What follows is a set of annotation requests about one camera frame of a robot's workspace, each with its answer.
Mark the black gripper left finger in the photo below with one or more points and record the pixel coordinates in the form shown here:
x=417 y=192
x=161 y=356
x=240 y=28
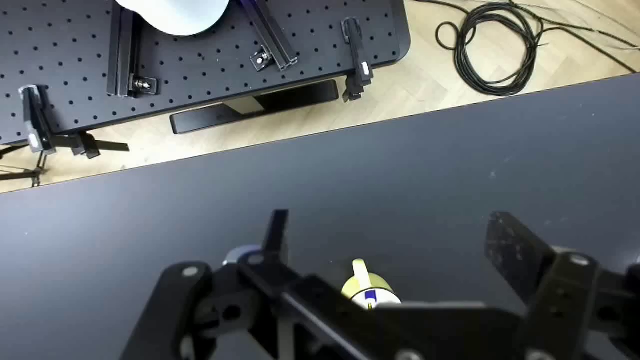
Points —
x=274 y=242

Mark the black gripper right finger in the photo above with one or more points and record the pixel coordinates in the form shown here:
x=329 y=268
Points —
x=516 y=253

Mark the white marker pen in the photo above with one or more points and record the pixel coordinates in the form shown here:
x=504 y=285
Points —
x=367 y=293

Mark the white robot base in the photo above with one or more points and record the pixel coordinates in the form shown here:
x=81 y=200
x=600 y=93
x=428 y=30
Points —
x=179 y=16

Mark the yellow enamel mug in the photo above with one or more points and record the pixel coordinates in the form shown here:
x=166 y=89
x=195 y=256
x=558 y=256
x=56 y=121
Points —
x=382 y=289

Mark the black table clamp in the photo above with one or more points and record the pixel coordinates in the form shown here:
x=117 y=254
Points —
x=42 y=136
x=360 y=73

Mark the black table clamp left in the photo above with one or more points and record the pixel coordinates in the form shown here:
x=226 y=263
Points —
x=42 y=136

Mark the black perforated breadboard table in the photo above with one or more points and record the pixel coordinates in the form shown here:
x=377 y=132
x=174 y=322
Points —
x=62 y=47

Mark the black aluminium extrusion rail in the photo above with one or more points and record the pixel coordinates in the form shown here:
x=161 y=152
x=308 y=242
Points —
x=273 y=45

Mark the black aluminium extrusion post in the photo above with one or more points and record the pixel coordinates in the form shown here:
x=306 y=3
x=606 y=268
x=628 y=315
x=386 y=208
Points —
x=122 y=76

